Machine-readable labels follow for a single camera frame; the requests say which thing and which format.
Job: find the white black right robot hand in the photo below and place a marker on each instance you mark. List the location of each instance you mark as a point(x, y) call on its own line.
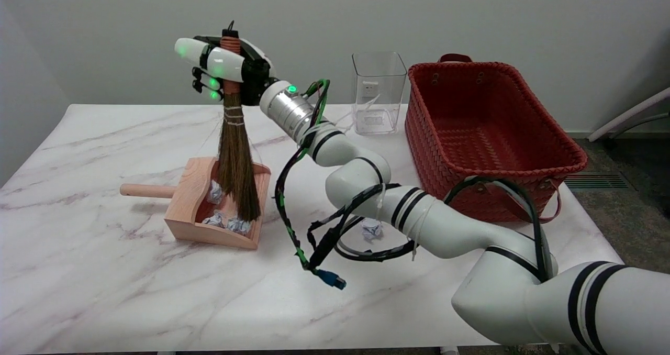
point(225, 64)

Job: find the small brown straw broom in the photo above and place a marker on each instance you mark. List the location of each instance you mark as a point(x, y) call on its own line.
point(238, 177)

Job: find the white paper ball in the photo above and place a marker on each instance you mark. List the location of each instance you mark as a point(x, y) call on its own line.
point(213, 220)
point(215, 192)
point(371, 230)
point(239, 225)

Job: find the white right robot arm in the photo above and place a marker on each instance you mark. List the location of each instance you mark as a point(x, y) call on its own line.
point(356, 177)

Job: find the wooden dustpan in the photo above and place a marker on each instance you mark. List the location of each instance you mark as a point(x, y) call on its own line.
point(183, 208)

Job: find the clear plastic container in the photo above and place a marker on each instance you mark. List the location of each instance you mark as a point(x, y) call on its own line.
point(379, 82)

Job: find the red woven basket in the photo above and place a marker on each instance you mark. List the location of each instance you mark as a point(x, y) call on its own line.
point(497, 135)

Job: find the floor vent grille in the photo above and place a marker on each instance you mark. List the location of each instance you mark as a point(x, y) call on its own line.
point(596, 180)

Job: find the white pipe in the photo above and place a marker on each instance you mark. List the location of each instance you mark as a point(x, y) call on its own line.
point(628, 115)

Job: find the grey pipe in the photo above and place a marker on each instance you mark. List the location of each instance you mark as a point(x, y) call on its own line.
point(645, 120)

